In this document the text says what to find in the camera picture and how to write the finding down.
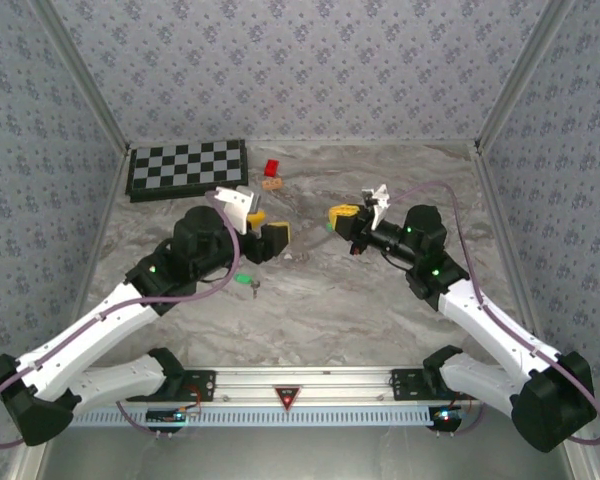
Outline black and grey chessboard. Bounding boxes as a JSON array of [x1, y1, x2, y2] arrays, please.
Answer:
[[124, 138, 251, 204]]

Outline red triangle sticker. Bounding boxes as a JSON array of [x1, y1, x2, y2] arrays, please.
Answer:
[[273, 384, 301, 412]]

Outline small circuit board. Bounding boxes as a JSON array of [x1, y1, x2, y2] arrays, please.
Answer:
[[144, 407, 191, 426], [429, 407, 469, 426]]

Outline steel front panel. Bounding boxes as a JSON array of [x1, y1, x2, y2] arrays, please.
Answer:
[[34, 424, 581, 480]]

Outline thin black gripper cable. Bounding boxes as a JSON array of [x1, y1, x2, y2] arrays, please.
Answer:
[[383, 251, 412, 275], [194, 269, 234, 292]]

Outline aluminium table edge rail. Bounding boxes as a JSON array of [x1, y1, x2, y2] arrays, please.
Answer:
[[4, 144, 134, 480], [470, 144, 600, 480]]

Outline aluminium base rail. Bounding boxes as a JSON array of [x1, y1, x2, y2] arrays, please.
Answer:
[[184, 366, 424, 408]]

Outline thin red wire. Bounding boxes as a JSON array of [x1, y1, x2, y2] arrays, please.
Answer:
[[449, 392, 482, 417], [182, 383, 204, 416]]

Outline slotted pale blue cable duct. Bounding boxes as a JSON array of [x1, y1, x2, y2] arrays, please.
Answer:
[[72, 403, 439, 428]]

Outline aluminium frame post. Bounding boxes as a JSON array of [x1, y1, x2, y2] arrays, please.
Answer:
[[473, 0, 577, 152], [29, 0, 132, 152]]

